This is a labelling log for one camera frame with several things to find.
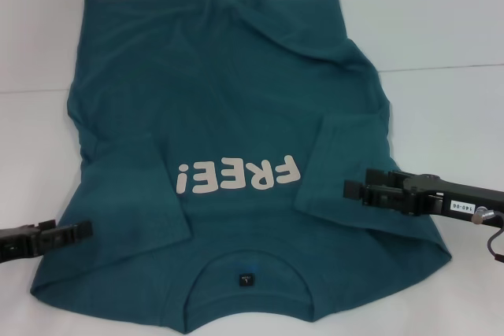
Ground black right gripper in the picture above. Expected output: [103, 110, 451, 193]
[343, 168, 504, 231]

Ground teal T-shirt with FREE print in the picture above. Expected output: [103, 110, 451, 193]
[30, 0, 453, 333]

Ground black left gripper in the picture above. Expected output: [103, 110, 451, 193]
[0, 219, 94, 264]

